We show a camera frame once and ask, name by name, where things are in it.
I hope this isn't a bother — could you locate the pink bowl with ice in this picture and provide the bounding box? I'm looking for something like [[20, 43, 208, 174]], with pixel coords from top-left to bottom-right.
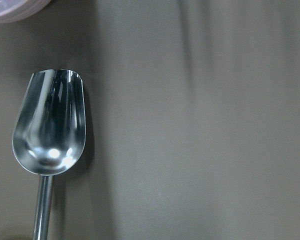
[[0, 0, 51, 24]]

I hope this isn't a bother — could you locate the metal scoop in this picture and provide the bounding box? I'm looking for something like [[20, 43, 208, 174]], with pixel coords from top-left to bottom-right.
[[12, 69, 86, 240]]

